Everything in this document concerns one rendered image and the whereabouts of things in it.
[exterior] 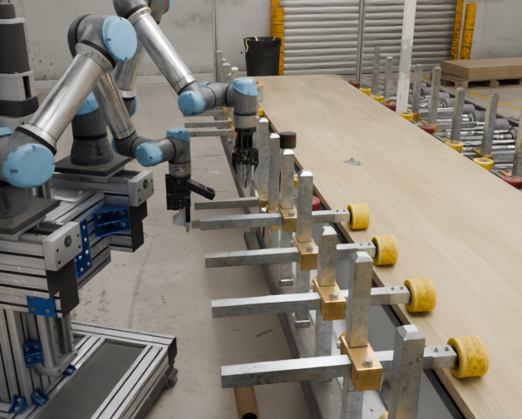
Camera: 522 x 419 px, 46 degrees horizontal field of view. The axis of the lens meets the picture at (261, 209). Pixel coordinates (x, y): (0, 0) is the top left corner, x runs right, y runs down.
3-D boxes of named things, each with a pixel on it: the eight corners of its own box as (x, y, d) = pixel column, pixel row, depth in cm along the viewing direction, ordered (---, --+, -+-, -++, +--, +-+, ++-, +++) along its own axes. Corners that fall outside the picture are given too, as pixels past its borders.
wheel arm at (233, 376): (222, 390, 115) (221, 374, 113) (220, 378, 118) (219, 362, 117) (472, 366, 121) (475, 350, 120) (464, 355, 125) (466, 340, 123)
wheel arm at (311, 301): (212, 319, 138) (211, 305, 136) (211, 311, 141) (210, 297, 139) (423, 302, 144) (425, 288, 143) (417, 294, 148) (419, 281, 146)
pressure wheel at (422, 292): (411, 278, 142) (400, 279, 150) (416, 312, 140) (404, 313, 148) (436, 275, 143) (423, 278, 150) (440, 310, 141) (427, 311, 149)
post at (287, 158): (281, 292, 200) (283, 151, 182) (279, 287, 203) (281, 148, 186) (292, 291, 201) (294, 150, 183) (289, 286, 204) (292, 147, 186)
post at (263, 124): (259, 236, 247) (258, 119, 229) (258, 233, 250) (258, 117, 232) (268, 235, 247) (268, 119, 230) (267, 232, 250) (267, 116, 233)
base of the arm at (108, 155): (61, 164, 210) (58, 135, 207) (85, 151, 224) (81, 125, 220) (100, 167, 206) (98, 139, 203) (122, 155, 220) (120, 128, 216)
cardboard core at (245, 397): (238, 411, 234) (231, 365, 262) (238, 428, 237) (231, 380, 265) (259, 409, 235) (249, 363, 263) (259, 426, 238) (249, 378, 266)
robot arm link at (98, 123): (64, 134, 209) (59, 94, 204) (91, 125, 220) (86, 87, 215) (91, 138, 204) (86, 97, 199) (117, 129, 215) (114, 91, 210)
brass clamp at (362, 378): (352, 392, 115) (354, 370, 113) (334, 351, 128) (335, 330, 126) (384, 389, 116) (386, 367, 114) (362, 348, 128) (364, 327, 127)
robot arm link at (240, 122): (232, 111, 199) (257, 110, 200) (232, 125, 200) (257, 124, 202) (234, 116, 192) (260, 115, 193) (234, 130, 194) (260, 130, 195)
